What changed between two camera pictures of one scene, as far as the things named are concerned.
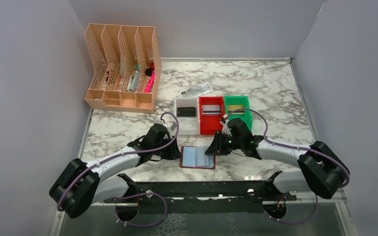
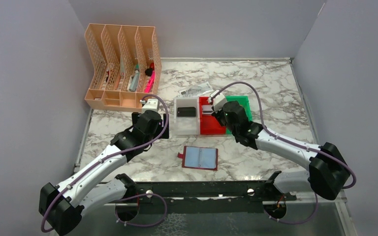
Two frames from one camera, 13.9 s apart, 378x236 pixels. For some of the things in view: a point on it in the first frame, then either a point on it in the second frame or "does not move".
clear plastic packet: x=196 y=90 does not move
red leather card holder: x=194 y=157 does not move
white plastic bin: x=188 y=125 does not move
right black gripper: x=216 y=147 to x=217 y=114
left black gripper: x=173 y=153 to x=160 y=129
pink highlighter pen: x=150 y=84 does not move
